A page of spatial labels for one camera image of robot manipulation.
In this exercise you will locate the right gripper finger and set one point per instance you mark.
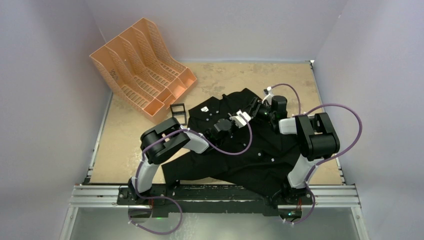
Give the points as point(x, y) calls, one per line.
point(256, 105)
point(251, 111)

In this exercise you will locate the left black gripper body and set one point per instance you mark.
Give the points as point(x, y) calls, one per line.
point(230, 132)

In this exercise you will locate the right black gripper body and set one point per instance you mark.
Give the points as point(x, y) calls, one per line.
point(266, 114)

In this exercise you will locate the black button shirt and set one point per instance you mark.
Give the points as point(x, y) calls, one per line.
point(262, 168)

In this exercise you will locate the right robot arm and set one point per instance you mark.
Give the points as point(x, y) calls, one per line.
point(315, 136)

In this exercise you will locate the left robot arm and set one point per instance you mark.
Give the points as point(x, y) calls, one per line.
point(161, 142)

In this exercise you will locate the orange plastic file organizer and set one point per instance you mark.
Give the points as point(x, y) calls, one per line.
point(138, 67)

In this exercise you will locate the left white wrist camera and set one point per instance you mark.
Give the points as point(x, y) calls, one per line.
point(241, 118)

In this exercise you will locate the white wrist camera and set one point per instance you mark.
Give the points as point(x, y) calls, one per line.
point(241, 118)
point(268, 95)

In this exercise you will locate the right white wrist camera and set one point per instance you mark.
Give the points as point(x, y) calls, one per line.
point(268, 95)

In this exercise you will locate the small black rectangular frame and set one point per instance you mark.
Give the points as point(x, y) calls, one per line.
point(177, 110)

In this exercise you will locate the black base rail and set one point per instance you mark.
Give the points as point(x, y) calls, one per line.
point(213, 199)

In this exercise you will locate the aluminium frame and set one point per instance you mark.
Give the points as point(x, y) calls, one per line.
point(93, 214)

